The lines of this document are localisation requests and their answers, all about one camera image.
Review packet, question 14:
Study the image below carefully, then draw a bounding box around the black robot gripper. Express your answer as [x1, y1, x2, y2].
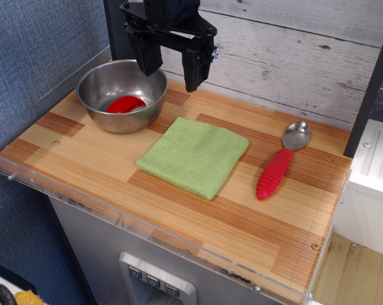
[120, 1, 218, 93]

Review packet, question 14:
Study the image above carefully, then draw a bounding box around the red-handled metal spoon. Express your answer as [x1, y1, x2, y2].
[256, 121, 311, 201]

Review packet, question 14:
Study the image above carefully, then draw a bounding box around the green rag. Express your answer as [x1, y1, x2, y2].
[136, 118, 249, 200]

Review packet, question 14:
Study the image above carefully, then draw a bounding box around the red pepper toy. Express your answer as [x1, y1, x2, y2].
[106, 95, 146, 114]

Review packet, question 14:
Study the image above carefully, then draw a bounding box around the stainless steel bowl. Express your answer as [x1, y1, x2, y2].
[76, 60, 168, 134]

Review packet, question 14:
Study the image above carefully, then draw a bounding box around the clear acrylic table guard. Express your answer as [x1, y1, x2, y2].
[0, 44, 352, 305]

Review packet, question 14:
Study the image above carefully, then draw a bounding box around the silver toy fridge cabinet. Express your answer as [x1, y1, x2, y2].
[50, 198, 275, 304]

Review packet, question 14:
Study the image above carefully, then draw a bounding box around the dispenser button panel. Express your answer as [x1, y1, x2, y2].
[119, 251, 198, 304]

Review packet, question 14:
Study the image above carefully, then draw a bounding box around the white appliance at right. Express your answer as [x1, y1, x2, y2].
[333, 119, 383, 254]

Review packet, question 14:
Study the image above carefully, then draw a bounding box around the black vertical post left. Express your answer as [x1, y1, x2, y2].
[103, 0, 135, 60]

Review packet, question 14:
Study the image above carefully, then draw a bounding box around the black vertical post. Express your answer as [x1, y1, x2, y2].
[103, 0, 135, 60]
[344, 44, 383, 158]

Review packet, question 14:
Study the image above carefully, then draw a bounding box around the black vertical post right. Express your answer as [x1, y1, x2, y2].
[344, 44, 383, 158]

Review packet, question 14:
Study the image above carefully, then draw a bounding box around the black braided hose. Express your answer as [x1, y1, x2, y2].
[0, 283, 18, 305]

